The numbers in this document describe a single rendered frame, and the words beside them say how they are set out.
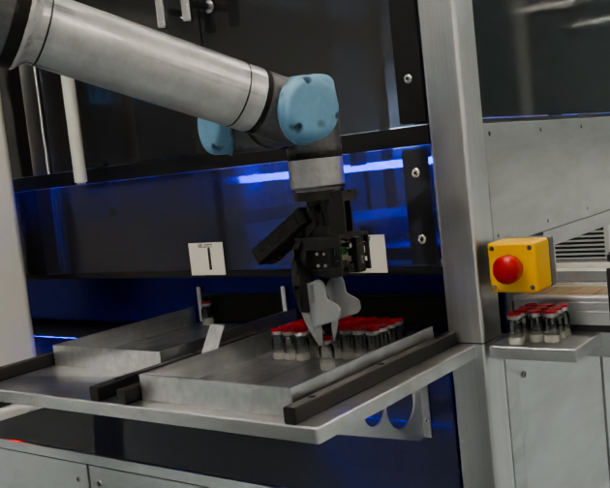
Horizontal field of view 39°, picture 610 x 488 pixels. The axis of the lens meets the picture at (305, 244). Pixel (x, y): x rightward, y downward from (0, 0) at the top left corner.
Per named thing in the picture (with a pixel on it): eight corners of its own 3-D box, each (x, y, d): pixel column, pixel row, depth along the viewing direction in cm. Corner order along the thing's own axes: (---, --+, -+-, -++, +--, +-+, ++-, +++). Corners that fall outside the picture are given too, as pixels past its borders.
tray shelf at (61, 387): (178, 331, 175) (177, 322, 174) (499, 345, 132) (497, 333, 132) (-35, 397, 137) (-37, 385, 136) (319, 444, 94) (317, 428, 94)
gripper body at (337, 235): (342, 282, 112) (332, 190, 111) (290, 282, 117) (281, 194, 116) (373, 272, 118) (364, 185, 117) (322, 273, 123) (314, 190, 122)
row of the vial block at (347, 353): (288, 352, 134) (285, 323, 133) (385, 358, 123) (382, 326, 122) (279, 355, 132) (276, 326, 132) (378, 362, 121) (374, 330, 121)
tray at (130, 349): (195, 323, 171) (193, 306, 171) (297, 326, 156) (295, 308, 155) (55, 365, 144) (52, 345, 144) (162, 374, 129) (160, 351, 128)
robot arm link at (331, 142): (262, 82, 117) (317, 79, 121) (271, 163, 118) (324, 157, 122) (290, 74, 110) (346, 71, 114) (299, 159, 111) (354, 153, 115)
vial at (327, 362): (326, 367, 121) (322, 337, 121) (339, 367, 120) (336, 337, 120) (317, 371, 120) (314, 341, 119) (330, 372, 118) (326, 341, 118)
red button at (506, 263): (502, 281, 122) (500, 253, 122) (529, 281, 120) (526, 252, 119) (491, 286, 119) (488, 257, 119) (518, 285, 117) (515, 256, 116)
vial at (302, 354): (302, 357, 129) (298, 327, 129) (314, 358, 128) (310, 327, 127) (293, 361, 127) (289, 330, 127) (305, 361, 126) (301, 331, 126)
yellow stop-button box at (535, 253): (510, 284, 128) (506, 236, 128) (557, 284, 124) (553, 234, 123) (489, 293, 122) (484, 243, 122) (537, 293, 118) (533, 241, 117)
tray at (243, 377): (295, 342, 142) (293, 321, 141) (435, 349, 126) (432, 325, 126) (141, 399, 115) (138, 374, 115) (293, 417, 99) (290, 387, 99)
